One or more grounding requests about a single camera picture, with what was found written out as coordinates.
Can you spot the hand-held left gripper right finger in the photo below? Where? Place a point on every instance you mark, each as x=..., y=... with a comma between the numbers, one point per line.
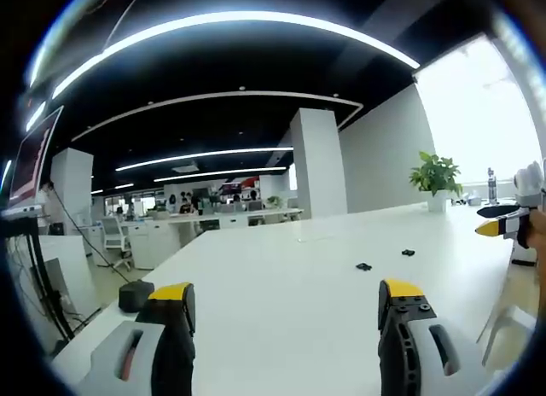
x=405, y=327

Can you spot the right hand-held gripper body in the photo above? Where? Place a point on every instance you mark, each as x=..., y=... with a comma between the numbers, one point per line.
x=529, y=187

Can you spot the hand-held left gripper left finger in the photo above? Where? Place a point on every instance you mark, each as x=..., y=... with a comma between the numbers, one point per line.
x=170, y=327

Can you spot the black plastic buckle part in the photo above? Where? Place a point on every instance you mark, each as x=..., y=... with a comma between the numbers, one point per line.
x=408, y=252
x=364, y=266

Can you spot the person's right hand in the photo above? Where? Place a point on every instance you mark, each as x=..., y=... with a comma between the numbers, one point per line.
x=538, y=227

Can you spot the clear bottle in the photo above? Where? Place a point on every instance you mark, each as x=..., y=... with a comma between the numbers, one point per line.
x=492, y=187

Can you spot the black rounded device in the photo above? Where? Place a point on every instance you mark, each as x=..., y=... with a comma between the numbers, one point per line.
x=135, y=295

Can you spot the green plant in white pot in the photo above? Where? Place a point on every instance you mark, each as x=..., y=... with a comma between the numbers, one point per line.
x=436, y=178

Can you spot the long white office desk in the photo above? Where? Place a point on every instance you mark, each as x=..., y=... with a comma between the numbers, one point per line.
x=170, y=231

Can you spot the white office chair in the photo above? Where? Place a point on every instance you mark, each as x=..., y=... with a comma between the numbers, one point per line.
x=115, y=240

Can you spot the black monitor stand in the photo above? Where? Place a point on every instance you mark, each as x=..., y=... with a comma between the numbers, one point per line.
x=40, y=276

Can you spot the computer monitor with red screen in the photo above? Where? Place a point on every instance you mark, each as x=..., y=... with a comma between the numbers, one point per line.
x=36, y=157

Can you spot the red wall screen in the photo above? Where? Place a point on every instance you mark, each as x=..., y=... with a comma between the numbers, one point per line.
x=232, y=188

